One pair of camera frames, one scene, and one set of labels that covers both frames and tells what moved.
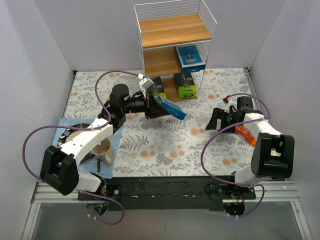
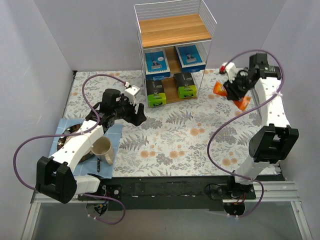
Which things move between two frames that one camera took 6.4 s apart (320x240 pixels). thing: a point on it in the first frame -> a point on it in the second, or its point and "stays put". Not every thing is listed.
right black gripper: (222, 120) -> (233, 90)
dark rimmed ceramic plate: (70, 134) stays put
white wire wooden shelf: (175, 38) stays put
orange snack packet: (246, 134) -> (241, 103)
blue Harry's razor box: (190, 58) stays put
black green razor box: (158, 90) stays put
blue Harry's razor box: (173, 110) -> (156, 67)
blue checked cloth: (90, 166) stays put
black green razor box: (185, 85) stays put
